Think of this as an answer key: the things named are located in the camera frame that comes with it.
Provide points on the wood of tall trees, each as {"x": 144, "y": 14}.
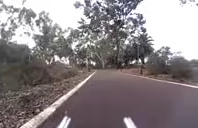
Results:
{"x": 100, "y": 36}

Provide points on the dark red asphalt path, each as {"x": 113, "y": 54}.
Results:
{"x": 127, "y": 96}

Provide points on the pale concrete kerb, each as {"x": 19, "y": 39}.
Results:
{"x": 58, "y": 104}
{"x": 173, "y": 82}

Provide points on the dry bushes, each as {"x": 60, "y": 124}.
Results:
{"x": 27, "y": 73}

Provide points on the leaf-strewn dirt verge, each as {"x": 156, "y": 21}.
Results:
{"x": 23, "y": 100}

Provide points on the dry dirt verge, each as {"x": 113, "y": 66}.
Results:
{"x": 187, "y": 79}

